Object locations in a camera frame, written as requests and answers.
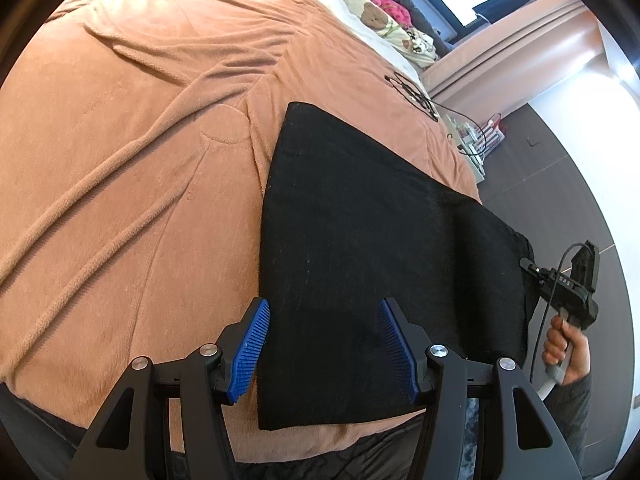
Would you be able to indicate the dark brown pillow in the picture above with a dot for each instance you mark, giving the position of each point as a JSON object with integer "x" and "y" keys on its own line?
{"x": 425, "y": 20}

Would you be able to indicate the spotted white cloth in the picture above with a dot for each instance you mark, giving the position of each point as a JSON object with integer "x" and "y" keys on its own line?
{"x": 420, "y": 47}

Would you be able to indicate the person's right hand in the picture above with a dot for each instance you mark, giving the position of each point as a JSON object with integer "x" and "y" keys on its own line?
{"x": 580, "y": 355}

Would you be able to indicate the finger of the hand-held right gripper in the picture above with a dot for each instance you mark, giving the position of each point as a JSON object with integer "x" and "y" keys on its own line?
{"x": 531, "y": 266}

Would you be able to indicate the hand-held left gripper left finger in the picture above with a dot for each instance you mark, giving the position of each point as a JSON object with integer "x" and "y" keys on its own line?
{"x": 250, "y": 345}

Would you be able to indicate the black pants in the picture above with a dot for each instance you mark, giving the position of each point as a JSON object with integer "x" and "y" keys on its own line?
{"x": 375, "y": 235}

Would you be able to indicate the pinkish brown curtain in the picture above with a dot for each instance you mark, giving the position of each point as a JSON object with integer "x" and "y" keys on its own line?
{"x": 525, "y": 35}

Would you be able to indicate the person's right forearm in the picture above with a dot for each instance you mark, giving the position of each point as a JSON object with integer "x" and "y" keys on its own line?
{"x": 575, "y": 425}

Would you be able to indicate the pink cloth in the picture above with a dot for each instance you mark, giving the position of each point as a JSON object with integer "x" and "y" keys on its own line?
{"x": 387, "y": 7}

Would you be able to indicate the white nightstand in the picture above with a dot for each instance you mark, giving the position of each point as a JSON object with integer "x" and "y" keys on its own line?
{"x": 475, "y": 145}

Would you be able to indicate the brown fleece blanket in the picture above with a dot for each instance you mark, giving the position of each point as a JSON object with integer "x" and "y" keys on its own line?
{"x": 125, "y": 160}

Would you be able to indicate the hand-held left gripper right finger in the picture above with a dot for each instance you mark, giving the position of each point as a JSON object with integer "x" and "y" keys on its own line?
{"x": 397, "y": 355}

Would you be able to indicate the teddy bear pillow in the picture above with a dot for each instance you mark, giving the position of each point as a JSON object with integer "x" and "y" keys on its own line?
{"x": 380, "y": 17}

